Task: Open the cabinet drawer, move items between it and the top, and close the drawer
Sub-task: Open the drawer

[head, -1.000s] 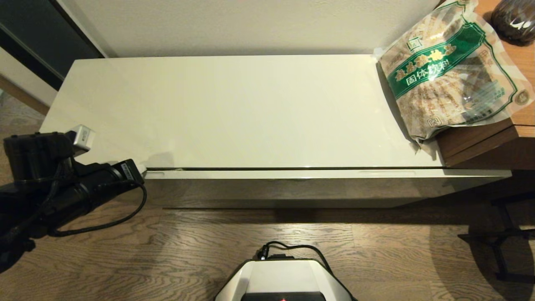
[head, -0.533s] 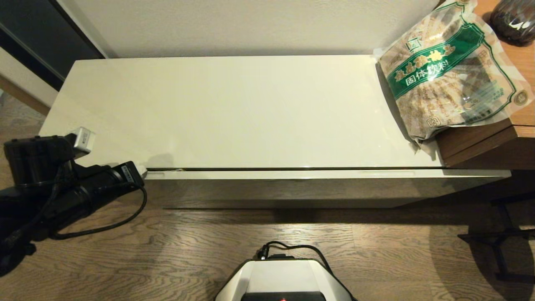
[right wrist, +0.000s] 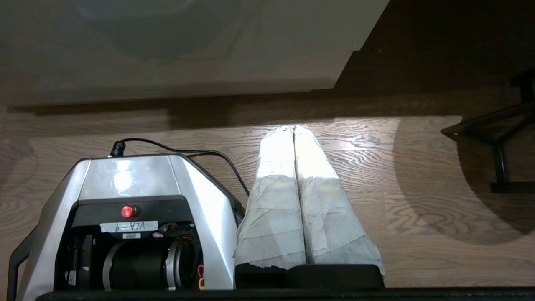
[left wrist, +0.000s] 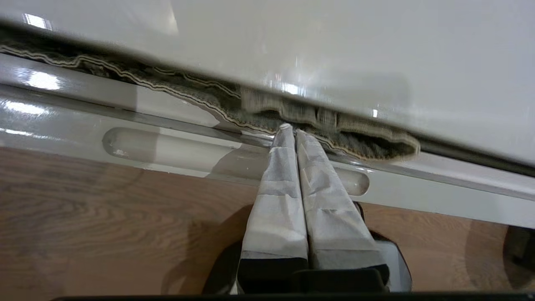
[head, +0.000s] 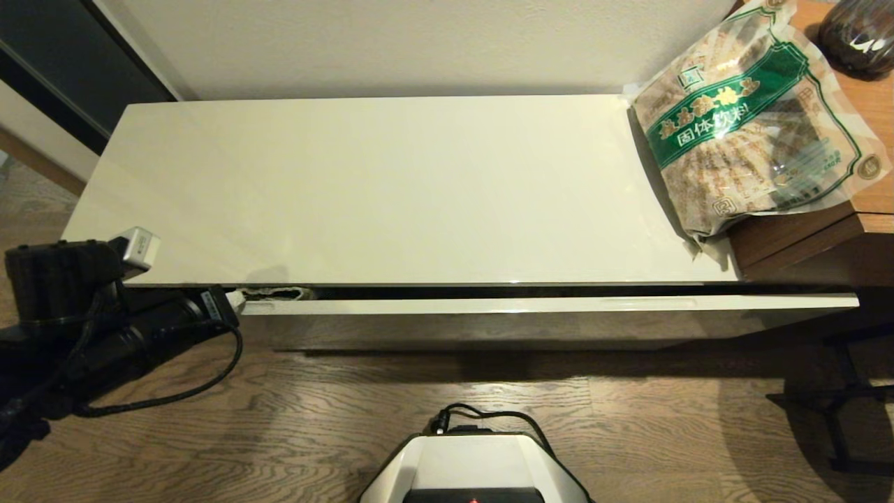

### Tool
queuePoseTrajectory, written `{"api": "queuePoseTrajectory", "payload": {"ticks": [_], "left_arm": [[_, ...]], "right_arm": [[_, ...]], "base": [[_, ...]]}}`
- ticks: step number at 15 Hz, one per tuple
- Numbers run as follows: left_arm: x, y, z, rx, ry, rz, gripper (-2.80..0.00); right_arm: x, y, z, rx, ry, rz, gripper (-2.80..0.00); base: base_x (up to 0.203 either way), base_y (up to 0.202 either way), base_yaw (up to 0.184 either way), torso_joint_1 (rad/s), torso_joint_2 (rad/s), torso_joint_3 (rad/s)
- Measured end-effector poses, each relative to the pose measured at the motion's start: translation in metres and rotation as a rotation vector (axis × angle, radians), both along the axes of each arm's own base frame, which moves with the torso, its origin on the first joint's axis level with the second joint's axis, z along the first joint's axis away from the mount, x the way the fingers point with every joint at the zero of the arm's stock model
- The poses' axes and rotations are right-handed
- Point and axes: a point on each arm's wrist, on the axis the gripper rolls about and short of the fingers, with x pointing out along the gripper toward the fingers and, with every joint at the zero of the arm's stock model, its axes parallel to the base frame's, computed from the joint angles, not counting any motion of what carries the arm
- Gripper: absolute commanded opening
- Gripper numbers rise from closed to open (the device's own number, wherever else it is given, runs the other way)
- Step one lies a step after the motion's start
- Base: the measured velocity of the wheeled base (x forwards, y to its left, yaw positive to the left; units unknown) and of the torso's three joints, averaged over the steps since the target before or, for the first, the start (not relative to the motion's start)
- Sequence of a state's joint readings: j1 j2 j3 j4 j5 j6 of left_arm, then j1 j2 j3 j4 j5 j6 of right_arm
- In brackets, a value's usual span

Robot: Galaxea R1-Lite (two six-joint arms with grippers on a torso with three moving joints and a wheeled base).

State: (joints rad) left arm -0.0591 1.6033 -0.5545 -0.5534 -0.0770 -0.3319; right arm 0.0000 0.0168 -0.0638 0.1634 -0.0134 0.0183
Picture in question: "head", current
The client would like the glossy white drawer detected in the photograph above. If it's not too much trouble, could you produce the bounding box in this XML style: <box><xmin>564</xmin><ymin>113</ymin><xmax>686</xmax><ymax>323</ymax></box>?
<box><xmin>237</xmin><ymin>285</ymin><xmax>860</xmax><ymax>351</ymax></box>

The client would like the green printed snack bag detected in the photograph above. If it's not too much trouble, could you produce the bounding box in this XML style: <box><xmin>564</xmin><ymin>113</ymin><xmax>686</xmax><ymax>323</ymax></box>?
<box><xmin>624</xmin><ymin>0</ymin><xmax>893</xmax><ymax>261</ymax></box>

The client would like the silver and black robot base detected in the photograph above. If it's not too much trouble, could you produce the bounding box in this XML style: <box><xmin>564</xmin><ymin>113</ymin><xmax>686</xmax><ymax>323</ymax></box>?
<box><xmin>358</xmin><ymin>432</ymin><xmax>594</xmax><ymax>503</ymax></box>

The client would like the glossy white cabinet body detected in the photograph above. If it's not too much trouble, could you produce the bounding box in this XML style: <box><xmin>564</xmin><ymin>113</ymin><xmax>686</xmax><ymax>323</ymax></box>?
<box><xmin>61</xmin><ymin>94</ymin><xmax>741</xmax><ymax>287</ymax></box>

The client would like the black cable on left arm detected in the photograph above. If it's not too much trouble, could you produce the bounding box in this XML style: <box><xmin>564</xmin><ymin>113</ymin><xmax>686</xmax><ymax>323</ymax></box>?
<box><xmin>73</xmin><ymin>325</ymin><xmax>244</xmax><ymax>418</ymax></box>

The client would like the black cable on robot base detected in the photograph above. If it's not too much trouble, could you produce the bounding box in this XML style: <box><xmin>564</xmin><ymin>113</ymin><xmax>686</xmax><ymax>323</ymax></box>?
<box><xmin>433</xmin><ymin>403</ymin><xmax>594</xmax><ymax>503</ymax></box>

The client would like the brown wooden desk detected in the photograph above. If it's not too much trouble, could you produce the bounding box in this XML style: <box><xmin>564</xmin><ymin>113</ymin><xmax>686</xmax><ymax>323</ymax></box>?
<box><xmin>726</xmin><ymin>0</ymin><xmax>894</xmax><ymax>287</ymax></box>

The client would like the dark glass jar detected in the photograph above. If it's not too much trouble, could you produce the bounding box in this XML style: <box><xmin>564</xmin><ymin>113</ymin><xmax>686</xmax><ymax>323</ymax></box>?
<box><xmin>819</xmin><ymin>0</ymin><xmax>894</xmax><ymax>79</ymax></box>

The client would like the black metal stand frame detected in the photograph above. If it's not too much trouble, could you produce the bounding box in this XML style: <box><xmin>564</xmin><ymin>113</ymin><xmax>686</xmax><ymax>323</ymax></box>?
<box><xmin>765</xmin><ymin>335</ymin><xmax>894</xmax><ymax>476</ymax></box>

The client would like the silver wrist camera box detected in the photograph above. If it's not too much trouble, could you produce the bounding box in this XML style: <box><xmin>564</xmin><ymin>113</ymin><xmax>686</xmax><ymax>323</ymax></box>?
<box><xmin>108</xmin><ymin>226</ymin><xmax>161</xmax><ymax>282</ymax></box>

